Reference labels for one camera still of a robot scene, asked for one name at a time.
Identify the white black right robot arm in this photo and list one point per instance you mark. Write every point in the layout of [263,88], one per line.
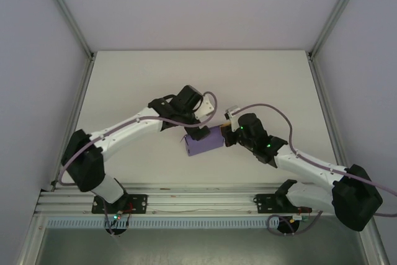
[310,168]

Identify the aluminium table side rail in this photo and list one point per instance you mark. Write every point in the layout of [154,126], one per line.
[74,122]
[328,113]

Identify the grey metal panel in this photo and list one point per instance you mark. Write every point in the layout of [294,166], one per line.
[186,246]

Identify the aluminium lower frame rail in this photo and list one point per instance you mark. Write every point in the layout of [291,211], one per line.
[29,243]
[376,246]

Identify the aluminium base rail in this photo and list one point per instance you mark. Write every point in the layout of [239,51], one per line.
[201,200]

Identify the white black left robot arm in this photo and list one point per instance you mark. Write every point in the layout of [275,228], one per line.
[124,128]

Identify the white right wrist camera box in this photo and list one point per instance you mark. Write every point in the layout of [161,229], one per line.
[231,111]

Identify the aluminium frame post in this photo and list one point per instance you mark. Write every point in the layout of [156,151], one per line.
[66,13]
[336,13]

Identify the purple corrugated paper box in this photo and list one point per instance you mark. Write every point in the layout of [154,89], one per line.
[204,144]

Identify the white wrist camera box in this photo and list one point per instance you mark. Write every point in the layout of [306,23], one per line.
[231,111]
[205,106]

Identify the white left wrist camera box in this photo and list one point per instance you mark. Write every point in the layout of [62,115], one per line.
[205,106]

